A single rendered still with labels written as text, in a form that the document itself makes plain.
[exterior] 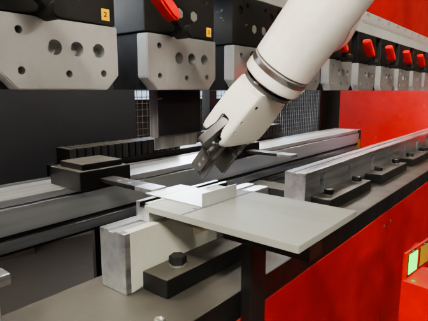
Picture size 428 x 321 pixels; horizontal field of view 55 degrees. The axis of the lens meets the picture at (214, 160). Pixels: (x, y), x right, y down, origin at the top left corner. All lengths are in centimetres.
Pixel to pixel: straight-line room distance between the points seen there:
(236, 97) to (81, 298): 37
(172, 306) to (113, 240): 13
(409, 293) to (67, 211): 72
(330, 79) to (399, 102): 166
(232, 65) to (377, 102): 209
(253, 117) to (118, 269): 30
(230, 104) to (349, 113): 231
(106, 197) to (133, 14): 43
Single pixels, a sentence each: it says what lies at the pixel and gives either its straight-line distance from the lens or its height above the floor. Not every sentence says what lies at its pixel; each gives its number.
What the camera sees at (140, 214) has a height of 98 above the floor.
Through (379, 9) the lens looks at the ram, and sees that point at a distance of 145.
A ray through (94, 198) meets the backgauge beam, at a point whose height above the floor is 95.
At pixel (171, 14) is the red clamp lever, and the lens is 58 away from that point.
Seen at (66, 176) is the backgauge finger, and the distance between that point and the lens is 84.
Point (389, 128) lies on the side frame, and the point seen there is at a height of 94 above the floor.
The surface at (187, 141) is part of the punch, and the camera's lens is 71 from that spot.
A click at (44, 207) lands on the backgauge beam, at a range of 84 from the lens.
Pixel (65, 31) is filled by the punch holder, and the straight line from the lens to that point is 52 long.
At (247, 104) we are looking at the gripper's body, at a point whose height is 116.
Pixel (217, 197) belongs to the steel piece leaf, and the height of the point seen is 101.
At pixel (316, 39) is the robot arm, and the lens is 51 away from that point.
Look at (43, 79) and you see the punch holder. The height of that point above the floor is 119.
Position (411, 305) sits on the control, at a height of 73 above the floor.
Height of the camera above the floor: 117
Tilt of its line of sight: 10 degrees down
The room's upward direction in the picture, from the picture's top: straight up
